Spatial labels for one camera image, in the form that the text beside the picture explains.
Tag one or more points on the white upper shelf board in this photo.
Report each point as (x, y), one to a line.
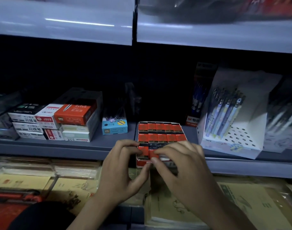
(62, 21)
(217, 33)

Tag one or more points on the black white pen box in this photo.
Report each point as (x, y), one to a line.
(25, 112)

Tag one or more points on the wrapped beige paper pack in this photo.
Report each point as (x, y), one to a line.
(76, 168)
(24, 165)

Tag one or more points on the white red refill box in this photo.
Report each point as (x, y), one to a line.
(53, 134)
(46, 116)

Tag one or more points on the single red black eraser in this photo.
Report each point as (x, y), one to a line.
(152, 153)

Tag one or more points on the dark blue pen box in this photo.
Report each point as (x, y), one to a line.
(198, 93)

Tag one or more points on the rows of red erasers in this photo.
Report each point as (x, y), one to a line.
(160, 131)

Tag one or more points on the person's left thumb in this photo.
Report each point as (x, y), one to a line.
(142, 176)

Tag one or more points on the yellow paper pack green print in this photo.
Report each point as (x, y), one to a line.
(260, 205)

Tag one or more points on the person's right thumb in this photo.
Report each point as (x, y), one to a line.
(162, 166)

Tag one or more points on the dark blurred goods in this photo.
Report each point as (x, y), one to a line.
(191, 8)

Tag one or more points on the white perforated pen display box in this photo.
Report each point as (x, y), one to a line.
(251, 131)

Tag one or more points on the person's right forearm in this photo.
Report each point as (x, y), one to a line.
(222, 213)

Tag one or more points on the plain yellow paper pack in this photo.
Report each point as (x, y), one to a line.
(19, 181)

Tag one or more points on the stack of grey boxes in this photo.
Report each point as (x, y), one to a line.
(3, 117)

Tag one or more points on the red blurred packages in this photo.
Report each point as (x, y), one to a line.
(272, 4)

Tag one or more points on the small light blue box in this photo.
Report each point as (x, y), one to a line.
(114, 125)

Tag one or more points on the red white display carton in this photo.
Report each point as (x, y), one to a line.
(142, 162)

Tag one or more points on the person's left hand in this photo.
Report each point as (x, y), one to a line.
(117, 174)

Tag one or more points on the red flat package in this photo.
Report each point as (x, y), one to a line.
(7, 210)

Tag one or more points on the yellow printed paper pack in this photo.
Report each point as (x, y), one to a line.
(69, 191)

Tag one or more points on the person's left forearm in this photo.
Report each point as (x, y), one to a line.
(93, 214)

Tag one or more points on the yellow paper pack with drawing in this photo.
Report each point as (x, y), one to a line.
(167, 208)

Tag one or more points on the pale pen display box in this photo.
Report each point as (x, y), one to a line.
(282, 126)

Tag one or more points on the pale green box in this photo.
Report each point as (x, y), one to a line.
(76, 134)

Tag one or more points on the orange pen box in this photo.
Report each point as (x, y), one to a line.
(73, 114)

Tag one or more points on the bunch of pastel pens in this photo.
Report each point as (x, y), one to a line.
(224, 112)

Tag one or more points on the person's right hand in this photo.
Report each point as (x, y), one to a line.
(191, 172)

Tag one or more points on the person's black clothing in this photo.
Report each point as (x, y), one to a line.
(43, 216)

